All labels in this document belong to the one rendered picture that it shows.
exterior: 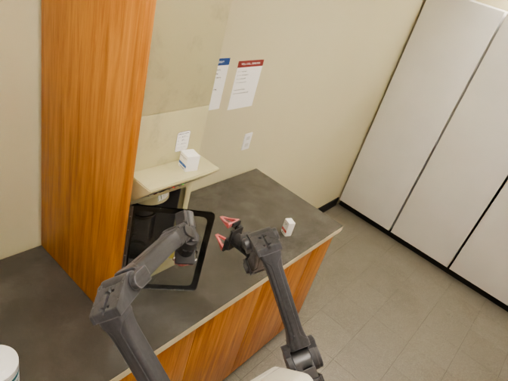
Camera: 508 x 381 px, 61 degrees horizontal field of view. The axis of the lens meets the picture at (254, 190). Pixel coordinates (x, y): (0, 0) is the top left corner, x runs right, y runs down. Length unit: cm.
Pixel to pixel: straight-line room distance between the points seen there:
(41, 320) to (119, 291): 77
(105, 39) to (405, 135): 332
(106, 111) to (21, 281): 84
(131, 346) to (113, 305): 10
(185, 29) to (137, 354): 90
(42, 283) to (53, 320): 19
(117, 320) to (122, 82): 62
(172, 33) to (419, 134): 314
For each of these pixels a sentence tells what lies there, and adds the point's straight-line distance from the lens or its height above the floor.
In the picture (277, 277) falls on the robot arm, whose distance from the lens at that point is 129.
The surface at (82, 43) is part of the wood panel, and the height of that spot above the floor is 188.
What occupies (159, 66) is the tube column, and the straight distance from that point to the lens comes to 136.
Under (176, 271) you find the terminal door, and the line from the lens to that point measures 174.
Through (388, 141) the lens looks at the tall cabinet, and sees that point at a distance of 430.
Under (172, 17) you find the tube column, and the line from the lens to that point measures 134.
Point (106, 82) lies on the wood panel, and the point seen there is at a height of 182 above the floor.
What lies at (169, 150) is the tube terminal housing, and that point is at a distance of 155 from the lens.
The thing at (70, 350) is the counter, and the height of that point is 94.
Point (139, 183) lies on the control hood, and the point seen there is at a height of 151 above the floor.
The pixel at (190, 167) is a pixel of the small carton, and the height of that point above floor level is 153.
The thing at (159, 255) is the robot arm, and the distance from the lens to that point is 124.
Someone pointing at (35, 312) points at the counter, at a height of 94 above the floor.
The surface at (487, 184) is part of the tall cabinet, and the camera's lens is 413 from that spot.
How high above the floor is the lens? 230
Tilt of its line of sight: 31 degrees down
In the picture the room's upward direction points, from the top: 17 degrees clockwise
